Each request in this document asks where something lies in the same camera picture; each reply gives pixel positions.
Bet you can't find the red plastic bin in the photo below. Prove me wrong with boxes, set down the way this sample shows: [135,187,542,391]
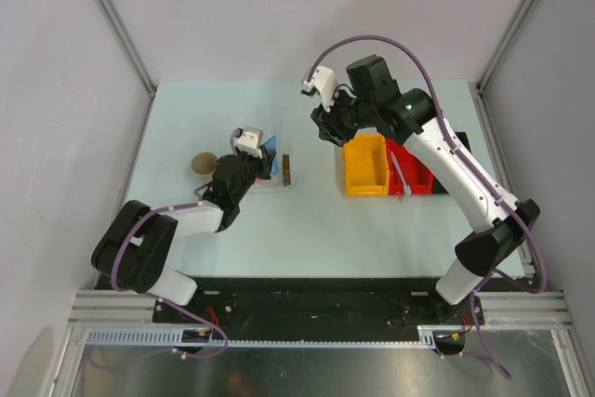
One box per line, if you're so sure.
[385,139,433,195]

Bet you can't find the blue toothpaste tube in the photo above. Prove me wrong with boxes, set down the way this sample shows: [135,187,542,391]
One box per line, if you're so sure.
[263,135,277,151]

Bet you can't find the right aluminium frame post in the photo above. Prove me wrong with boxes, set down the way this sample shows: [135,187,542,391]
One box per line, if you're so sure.
[476,0,538,91]

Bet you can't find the yellow plastic bin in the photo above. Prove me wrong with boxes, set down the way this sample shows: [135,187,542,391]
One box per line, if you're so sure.
[343,134,390,197]

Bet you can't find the grey toothbrush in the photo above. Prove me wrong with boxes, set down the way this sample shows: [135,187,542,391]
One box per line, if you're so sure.
[390,152,412,196]

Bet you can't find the clear plastic tray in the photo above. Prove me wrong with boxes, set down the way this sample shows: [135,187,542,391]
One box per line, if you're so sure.
[247,170,299,195]

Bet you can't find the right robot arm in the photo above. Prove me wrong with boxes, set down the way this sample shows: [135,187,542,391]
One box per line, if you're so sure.
[302,55,540,324]

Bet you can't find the black plastic bin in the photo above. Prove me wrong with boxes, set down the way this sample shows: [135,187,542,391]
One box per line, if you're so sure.
[431,131,471,195]

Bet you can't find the aluminium frame post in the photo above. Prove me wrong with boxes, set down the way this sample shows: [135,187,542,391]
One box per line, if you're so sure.
[95,0,157,99]
[476,0,538,91]

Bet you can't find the white paper cup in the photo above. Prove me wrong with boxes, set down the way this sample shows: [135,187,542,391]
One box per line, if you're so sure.
[191,152,218,181]

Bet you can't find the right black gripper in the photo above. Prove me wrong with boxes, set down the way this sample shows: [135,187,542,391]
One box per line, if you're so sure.
[311,85,377,148]

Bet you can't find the grey cable duct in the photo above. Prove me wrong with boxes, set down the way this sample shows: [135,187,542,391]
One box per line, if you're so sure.
[83,325,441,350]

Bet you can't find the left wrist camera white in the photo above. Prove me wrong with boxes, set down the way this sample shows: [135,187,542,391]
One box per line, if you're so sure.
[233,126,264,159]

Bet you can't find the brown wooden block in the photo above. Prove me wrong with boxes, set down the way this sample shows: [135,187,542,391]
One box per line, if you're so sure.
[282,153,292,186]

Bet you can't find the left aluminium frame post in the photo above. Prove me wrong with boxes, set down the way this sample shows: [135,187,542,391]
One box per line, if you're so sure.
[95,0,157,99]

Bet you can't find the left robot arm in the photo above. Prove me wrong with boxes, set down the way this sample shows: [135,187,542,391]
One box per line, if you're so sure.
[91,146,276,323]

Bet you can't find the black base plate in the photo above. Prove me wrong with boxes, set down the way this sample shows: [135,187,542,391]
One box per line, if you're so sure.
[152,278,484,343]

